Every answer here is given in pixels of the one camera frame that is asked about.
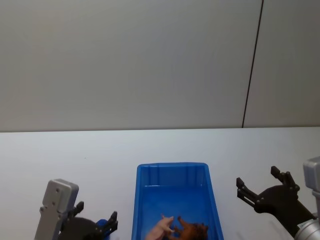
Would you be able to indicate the blue plastic bin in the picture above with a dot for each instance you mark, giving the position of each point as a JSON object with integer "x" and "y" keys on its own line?
{"x": 175, "y": 197}

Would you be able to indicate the small blue toy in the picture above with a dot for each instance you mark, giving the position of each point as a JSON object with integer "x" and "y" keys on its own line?
{"x": 101, "y": 222}

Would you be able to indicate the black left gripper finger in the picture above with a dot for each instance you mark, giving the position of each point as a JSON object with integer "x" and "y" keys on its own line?
{"x": 112, "y": 222}
{"x": 78, "y": 207}

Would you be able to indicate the pink toy pig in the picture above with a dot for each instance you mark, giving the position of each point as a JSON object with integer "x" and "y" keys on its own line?
{"x": 161, "y": 227}

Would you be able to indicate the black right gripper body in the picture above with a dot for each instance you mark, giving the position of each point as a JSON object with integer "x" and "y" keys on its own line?
{"x": 282, "y": 202}

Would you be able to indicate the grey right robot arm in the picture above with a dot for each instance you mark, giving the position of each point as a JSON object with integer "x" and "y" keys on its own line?
{"x": 312, "y": 175}

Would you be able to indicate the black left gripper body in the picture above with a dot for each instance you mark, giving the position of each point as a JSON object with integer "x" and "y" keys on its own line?
{"x": 80, "y": 230}

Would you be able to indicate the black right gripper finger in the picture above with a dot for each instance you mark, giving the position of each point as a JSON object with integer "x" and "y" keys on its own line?
{"x": 286, "y": 178}
{"x": 246, "y": 192}

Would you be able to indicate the brown toy lion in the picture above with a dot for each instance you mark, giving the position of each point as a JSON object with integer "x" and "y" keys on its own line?
{"x": 193, "y": 231}

